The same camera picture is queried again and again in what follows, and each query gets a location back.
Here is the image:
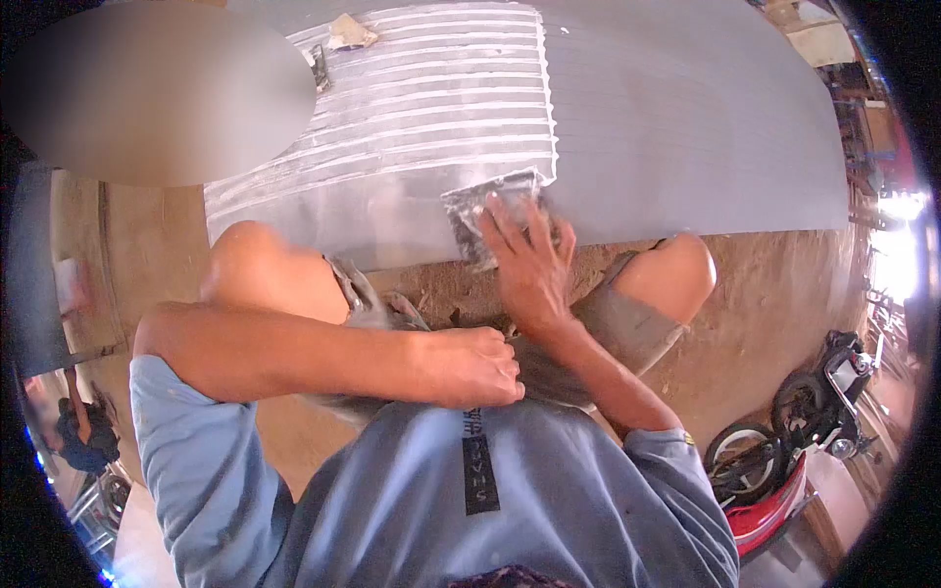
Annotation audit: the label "person's left hand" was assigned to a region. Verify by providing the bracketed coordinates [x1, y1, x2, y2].
[421, 326, 527, 410]

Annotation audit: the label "person's right hand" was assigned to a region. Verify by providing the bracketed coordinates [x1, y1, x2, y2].
[478, 193, 578, 335]

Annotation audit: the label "person's right ring finger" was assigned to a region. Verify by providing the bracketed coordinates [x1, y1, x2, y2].
[529, 200, 557, 254]

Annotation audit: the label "person's left fingers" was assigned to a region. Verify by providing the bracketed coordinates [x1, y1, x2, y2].
[494, 331, 527, 407]

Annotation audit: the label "person's right middle finger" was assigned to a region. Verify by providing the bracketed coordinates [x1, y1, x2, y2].
[491, 193, 532, 251]

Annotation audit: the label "person's right index finger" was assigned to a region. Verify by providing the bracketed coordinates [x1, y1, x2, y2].
[478, 216, 514, 267]

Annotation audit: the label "grey putty spreader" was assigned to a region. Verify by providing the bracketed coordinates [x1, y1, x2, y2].
[440, 168, 548, 273]

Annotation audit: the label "large grey board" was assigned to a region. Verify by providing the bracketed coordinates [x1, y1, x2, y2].
[204, 0, 851, 271]

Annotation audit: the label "person's body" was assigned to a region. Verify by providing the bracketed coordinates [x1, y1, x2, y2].
[130, 355, 740, 588]

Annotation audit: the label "person's legs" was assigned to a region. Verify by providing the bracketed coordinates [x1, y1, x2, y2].
[200, 220, 718, 435]

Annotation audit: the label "red motorcycle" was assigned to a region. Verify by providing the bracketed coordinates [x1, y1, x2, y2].
[704, 422, 818, 561]

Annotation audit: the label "black motorcycle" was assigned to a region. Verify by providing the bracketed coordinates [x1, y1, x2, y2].
[770, 329, 883, 463]

